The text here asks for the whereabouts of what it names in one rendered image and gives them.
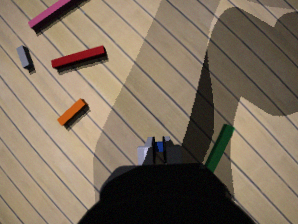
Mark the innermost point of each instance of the small blue cube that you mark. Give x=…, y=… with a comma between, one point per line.
x=159, y=146

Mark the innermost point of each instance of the orange rod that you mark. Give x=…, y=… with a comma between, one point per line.
x=72, y=112

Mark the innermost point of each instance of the red rod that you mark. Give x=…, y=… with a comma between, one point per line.
x=79, y=57

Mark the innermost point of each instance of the pink rod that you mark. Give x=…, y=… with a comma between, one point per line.
x=51, y=13

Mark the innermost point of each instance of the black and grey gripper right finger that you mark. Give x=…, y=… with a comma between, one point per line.
x=172, y=153

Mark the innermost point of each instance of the green rod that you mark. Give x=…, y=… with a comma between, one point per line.
x=219, y=147

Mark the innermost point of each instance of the grey rectangular bar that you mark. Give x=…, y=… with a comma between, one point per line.
x=25, y=57

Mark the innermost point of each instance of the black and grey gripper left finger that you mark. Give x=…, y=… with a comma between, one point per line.
x=146, y=153

